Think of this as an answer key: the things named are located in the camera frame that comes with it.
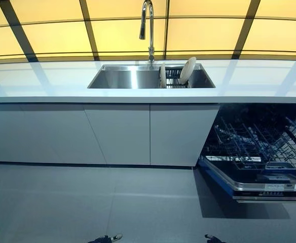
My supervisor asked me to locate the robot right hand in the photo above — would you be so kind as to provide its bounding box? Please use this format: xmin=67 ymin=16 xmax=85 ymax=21
xmin=205 ymin=234 xmax=227 ymax=243

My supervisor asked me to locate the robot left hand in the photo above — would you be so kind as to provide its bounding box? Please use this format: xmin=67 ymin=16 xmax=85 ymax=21
xmin=88 ymin=233 xmax=123 ymax=243

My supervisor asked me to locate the cream round plate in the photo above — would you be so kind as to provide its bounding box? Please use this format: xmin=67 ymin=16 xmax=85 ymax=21
xmin=159 ymin=62 xmax=167 ymax=88
xmin=179 ymin=57 xmax=197 ymax=84

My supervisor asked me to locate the white glossy cabinet door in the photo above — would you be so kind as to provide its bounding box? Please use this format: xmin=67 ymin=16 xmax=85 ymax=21
xmin=150 ymin=104 xmax=221 ymax=168
xmin=0 ymin=103 xmax=107 ymax=165
xmin=84 ymin=104 xmax=152 ymax=167

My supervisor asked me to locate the stainless steel sink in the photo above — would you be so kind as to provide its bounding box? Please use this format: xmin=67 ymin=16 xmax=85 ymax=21
xmin=87 ymin=63 xmax=216 ymax=89

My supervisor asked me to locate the black dish drying rack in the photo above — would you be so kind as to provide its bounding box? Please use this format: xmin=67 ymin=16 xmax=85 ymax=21
xmin=159 ymin=66 xmax=191 ymax=89

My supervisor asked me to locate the chrome kitchen faucet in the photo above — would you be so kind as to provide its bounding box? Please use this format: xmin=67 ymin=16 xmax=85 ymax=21
xmin=139 ymin=0 xmax=156 ymax=67

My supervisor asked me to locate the wire dishwasher basket with tines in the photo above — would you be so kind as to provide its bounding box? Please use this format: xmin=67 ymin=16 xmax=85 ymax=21
xmin=205 ymin=117 xmax=296 ymax=175

